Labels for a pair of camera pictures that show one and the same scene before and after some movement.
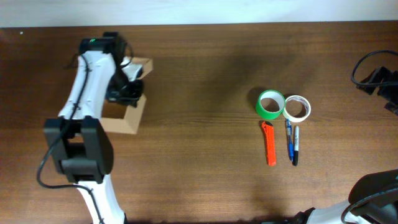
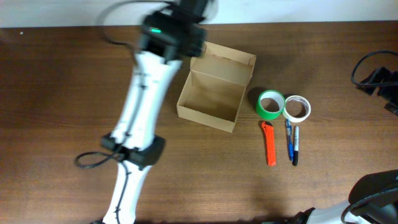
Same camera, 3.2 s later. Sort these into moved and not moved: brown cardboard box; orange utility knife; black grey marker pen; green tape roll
Moved: brown cardboard box
Not moved: orange utility knife; black grey marker pen; green tape roll
